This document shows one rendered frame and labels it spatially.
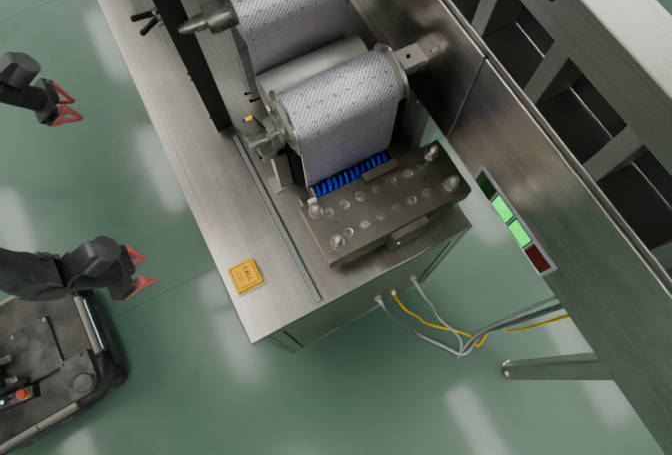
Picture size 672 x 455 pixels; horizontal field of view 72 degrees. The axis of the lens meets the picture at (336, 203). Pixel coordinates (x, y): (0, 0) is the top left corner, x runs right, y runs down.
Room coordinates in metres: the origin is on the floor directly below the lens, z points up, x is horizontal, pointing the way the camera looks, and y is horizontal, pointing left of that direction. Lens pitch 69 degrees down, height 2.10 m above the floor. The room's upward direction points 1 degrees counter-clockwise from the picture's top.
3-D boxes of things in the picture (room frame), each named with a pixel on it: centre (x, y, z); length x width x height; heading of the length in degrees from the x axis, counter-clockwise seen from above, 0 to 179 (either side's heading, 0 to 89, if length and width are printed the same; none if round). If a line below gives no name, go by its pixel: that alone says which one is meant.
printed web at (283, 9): (0.67, 0.05, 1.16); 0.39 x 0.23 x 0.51; 27
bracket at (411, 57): (0.64, -0.17, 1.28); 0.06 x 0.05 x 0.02; 117
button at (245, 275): (0.25, 0.24, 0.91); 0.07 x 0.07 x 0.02; 27
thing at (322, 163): (0.50, -0.03, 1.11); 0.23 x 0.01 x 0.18; 117
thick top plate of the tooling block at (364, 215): (0.41, -0.12, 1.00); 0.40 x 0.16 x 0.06; 117
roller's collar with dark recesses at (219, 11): (0.72, 0.23, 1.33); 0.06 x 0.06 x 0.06; 27
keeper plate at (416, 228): (0.34, -0.18, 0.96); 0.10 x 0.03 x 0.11; 117
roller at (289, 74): (0.66, 0.04, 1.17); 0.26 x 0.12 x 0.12; 117
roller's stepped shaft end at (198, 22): (0.69, 0.29, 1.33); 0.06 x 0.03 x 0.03; 117
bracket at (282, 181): (0.52, 0.15, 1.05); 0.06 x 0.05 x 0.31; 117
